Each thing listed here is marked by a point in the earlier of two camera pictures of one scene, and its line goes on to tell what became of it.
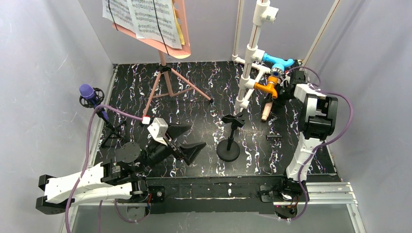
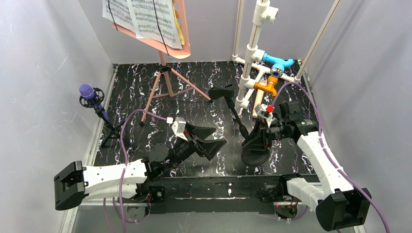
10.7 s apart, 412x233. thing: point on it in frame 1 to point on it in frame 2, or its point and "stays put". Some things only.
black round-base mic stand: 229,150 to 250,157
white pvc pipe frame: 266,13 stays put
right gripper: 283,91 to 266,132
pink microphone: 267,110 to 258,100
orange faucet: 269,88 stays put
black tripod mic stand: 92,102 stays put
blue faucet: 277,69 stays put
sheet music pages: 157,20 stays put
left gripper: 175,146 to 196,143
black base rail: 214,194 stays put
